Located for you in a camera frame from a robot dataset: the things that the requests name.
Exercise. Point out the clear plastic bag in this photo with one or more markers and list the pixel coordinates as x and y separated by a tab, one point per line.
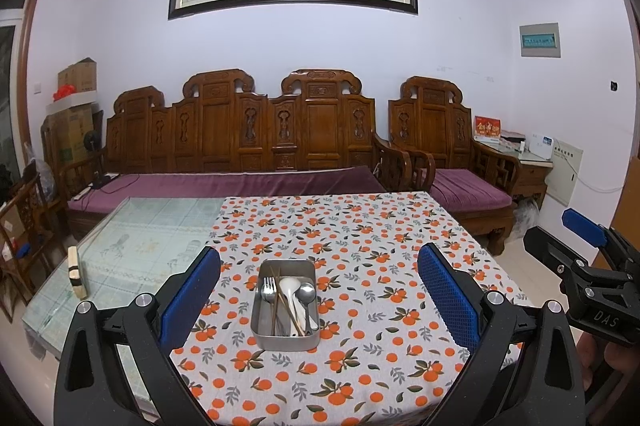
40	173

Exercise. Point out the small cardboard box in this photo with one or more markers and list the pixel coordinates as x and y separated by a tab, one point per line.
79	76

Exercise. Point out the small black fan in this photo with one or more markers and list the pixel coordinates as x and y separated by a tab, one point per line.
92	141

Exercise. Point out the white plastic bag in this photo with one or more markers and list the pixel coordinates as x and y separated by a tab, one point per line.
527	216

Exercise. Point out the white tabletop device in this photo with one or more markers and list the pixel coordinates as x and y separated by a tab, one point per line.
542	145

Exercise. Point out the white wall distribution box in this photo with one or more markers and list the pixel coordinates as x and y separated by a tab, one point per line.
565	176

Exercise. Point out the person's right hand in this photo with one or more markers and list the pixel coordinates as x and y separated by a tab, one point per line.
584	361

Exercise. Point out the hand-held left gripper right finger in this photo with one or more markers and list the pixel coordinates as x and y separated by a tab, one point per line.
447	301

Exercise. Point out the small wooden block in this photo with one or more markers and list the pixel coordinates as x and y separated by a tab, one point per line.
76	271

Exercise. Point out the carved wooden armchair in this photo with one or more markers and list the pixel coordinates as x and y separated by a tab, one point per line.
430	120

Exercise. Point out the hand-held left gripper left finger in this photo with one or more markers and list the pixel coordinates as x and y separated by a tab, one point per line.
192	296

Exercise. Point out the purple armchair seat cushion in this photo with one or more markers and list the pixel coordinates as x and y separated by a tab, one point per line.
470	191

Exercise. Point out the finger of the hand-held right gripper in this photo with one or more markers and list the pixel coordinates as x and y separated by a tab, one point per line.
550	252
582	226

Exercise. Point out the white remote control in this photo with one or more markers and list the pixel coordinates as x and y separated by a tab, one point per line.
82	194

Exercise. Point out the rectangular metal tray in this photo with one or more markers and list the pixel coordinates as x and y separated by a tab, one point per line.
287	341

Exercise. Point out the orange plastic item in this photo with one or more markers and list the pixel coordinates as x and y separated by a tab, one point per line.
64	92

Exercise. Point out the glass door wooden frame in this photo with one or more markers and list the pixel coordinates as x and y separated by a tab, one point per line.
22	30

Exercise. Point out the grey wall electrical panel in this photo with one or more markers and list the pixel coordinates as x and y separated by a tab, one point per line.
539	40

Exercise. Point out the long purple sofa cushion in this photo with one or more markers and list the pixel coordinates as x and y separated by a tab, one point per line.
225	186

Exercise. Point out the large white spoon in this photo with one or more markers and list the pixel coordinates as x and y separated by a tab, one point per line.
289	286

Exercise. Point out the large metal spoon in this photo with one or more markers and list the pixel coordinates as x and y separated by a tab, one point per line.
306	292

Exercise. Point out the carved wooden sofa bench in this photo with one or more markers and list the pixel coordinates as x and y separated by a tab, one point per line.
215	125

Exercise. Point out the brown board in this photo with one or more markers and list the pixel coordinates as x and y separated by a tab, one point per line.
627	196

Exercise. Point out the wooden side chair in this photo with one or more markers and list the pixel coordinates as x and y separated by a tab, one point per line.
32	226

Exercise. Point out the large cardboard box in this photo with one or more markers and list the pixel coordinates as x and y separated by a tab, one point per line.
70	133

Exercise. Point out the red gift box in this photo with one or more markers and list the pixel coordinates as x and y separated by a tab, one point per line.
487	128

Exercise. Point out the metal fork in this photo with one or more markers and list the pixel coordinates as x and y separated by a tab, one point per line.
268	288

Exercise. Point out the wooden side table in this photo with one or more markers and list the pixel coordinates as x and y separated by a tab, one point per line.
532	178

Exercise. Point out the orange fruit print tablecloth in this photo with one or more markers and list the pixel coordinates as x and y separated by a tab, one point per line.
350	356

